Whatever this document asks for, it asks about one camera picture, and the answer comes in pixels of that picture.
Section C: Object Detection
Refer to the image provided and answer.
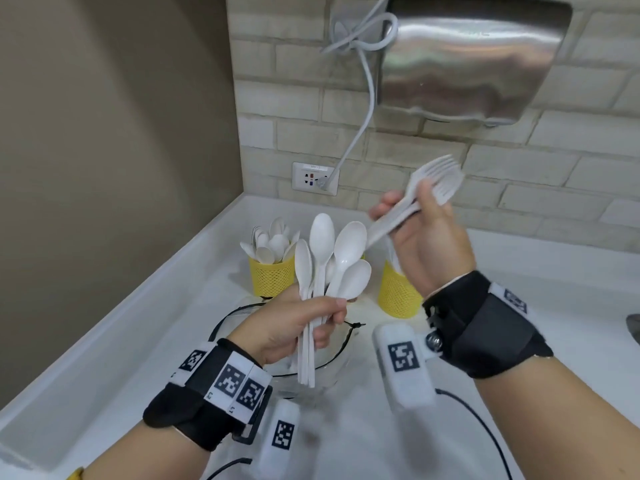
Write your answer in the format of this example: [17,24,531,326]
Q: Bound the black left wrist band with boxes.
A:
[143,338,273,452]

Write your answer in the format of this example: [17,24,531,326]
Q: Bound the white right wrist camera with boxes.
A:
[372,322,437,413]

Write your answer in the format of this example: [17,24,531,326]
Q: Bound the person's left hand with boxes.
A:
[227,287,349,367]

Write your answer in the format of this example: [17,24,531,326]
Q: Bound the person's left forearm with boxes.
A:
[82,419,213,480]

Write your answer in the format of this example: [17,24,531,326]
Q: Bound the white plastic fork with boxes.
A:
[367,154,461,248]
[399,167,466,208]

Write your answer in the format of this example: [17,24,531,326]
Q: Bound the person's right hand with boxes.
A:
[369,179,477,299]

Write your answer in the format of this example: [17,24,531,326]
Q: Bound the person's right forearm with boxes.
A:
[472,355,640,480]

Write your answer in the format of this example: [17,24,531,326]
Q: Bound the white wall socket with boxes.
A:
[291,162,341,197]

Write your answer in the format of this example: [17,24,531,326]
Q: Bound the white power cable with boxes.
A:
[319,0,399,191]

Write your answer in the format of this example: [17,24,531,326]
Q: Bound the clear plastic cutlery bag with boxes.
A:
[209,299,366,401]

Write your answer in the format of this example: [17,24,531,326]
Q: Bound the steel wall hand dryer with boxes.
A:
[377,0,573,127]

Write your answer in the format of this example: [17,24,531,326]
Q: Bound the black wrist band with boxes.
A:
[143,338,273,452]
[422,270,555,379]

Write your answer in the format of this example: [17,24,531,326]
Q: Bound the bunch of sorted white knives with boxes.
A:
[385,234,403,275]

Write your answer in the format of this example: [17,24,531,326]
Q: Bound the black right wrist band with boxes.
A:
[422,270,555,379]

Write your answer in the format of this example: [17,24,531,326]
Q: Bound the black camera cable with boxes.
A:
[435,388,513,480]
[205,457,253,480]

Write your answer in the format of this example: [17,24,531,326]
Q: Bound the white plastic spoon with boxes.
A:
[335,259,373,301]
[325,221,369,301]
[309,213,336,388]
[293,238,315,388]

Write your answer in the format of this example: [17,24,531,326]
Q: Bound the bunch of sorted white spoons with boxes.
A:
[239,217,301,265]

